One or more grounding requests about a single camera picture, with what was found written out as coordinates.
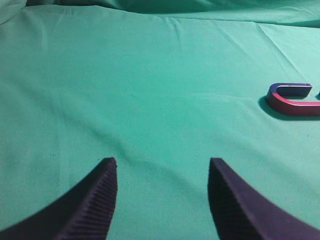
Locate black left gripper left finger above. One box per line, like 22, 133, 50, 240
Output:
0, 157, 118, 240

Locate green cloth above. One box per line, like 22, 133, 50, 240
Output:
0, 0, 320, 240

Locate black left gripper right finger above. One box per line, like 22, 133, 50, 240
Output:
208, 157, 320, 240

